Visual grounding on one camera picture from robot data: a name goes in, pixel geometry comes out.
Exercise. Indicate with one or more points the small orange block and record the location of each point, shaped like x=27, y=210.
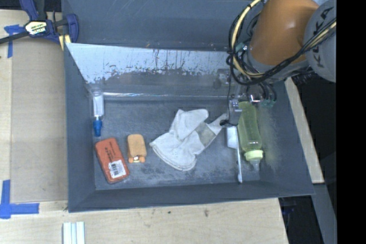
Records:
x=136, y=145

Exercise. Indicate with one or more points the yellow baby bottle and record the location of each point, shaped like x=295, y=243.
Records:
x=249, y=131

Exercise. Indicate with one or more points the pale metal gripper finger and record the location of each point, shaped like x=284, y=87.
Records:
x=235, y=112

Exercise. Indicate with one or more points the white cloth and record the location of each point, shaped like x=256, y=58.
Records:
x=183, y=137

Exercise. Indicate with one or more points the grey metal bin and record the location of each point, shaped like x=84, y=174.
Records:
x=160, y=23

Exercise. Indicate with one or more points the red-brown flat block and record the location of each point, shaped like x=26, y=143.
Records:
x=110, y=158

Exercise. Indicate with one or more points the clear bottle with blue cap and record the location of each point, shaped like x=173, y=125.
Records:
x=97, y=105

